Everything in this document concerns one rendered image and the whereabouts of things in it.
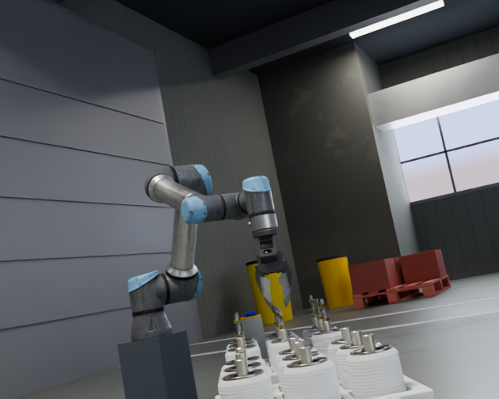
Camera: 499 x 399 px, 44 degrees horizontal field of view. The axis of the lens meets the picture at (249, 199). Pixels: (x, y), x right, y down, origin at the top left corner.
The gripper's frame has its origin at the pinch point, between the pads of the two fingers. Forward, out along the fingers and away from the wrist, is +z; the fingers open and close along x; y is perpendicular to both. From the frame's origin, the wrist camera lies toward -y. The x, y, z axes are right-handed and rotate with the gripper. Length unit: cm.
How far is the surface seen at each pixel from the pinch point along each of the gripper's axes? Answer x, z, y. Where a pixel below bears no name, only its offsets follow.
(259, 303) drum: 26, 12, 519
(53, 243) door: 160, -66, 288
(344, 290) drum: -75, 17, 592
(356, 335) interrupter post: -14.4, 7.6, -42.2
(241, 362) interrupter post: 8, 7, -56
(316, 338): -8.1, 10.7, -1.6
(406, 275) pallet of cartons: -142, 13, 538
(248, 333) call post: 12.0, 8.9, 37.3
